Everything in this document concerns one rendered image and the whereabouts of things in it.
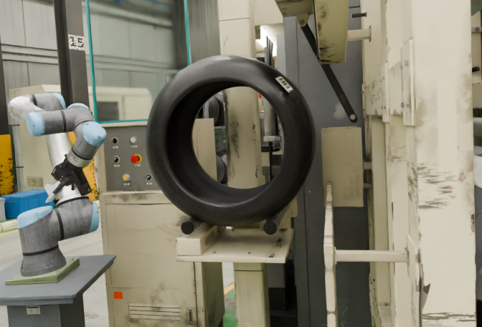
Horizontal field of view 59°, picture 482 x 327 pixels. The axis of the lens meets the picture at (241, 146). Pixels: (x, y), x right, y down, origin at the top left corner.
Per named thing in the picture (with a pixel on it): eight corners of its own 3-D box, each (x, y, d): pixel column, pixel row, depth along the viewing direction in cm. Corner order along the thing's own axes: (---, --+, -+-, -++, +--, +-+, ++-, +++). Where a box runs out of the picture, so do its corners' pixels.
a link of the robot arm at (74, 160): (97, 156, 170) (82, 163, 161) (92, 165, 172) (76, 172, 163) (82, 142, 171) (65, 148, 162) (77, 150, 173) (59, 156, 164)
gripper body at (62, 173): (62, 170, 177) (74, 149, 172) (77, 183, 176) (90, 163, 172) (49, 176, 170) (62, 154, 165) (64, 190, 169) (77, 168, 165)
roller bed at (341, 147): (324, 197, 181) (321, 128, 179) (360, 196, 178) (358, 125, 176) (323, 207, 162) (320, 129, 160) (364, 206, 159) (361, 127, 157)
